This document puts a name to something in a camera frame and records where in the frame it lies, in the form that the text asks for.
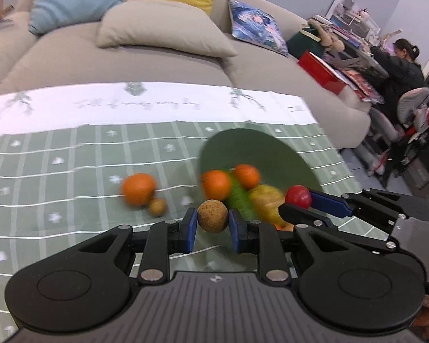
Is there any beige sofa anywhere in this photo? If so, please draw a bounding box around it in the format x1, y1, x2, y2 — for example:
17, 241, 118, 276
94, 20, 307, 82
0, 0, 372, 149

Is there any yellow green mango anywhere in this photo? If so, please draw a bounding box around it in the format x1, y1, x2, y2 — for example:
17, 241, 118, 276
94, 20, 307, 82
248, 184, 286, 224

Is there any green checked tablecloth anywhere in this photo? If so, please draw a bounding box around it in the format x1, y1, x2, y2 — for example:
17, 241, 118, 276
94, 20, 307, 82
0, 81, 390, 342

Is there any green cucumber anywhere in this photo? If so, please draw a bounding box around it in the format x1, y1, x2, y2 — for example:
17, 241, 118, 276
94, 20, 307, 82
223, 171, 258, 222

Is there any large brown longan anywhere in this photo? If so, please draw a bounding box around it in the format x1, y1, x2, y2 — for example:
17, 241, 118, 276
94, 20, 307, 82
197, 199, 229, 234

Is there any green plate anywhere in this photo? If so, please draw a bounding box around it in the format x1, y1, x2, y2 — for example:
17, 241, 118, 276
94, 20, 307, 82
197, 129, 324, 230

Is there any blue printed cushion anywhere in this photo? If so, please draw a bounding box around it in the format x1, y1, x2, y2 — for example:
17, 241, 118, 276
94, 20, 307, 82
228, 0, 289, 57

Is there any beige cushion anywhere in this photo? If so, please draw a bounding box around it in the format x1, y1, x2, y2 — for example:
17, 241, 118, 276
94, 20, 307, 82
96, 0, 238, 58

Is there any dark green bag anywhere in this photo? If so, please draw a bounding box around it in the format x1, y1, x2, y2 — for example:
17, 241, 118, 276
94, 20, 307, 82
286, 29, 326, 59

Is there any white desktop shelf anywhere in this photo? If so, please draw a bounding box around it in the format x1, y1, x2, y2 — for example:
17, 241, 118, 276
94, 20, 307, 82
329, 0, 381, 40

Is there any cluttered desk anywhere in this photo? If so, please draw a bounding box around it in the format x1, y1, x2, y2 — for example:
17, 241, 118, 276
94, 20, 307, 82
314, 14, 384, 103

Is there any red box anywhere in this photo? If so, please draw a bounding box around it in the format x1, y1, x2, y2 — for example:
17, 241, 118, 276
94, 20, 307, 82
297, 51, 348, 95

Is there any small red fruit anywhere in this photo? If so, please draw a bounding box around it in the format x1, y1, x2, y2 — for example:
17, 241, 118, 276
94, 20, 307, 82
284, 185, 312, 208

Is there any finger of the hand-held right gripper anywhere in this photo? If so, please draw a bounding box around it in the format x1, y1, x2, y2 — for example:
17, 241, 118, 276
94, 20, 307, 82
309, 188, 429, 236
279, 203, 397, 254

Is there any beige plush toy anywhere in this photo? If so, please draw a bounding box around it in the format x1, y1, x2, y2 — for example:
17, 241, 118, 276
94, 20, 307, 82
302, 19, 345, 52

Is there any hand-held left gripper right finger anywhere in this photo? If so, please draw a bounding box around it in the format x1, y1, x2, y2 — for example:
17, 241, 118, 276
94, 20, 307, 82
229, 209, 351, 282

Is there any small brown longan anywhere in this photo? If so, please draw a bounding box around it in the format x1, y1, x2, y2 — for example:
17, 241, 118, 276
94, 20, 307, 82
149, 198, 167, 218

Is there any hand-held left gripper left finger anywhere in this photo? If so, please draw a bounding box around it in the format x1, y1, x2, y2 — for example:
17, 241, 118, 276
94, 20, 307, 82
75, 208, 198, 284

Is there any grey office chair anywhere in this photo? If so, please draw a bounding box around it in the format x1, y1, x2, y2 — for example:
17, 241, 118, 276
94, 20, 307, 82
364, 87, 429, 174

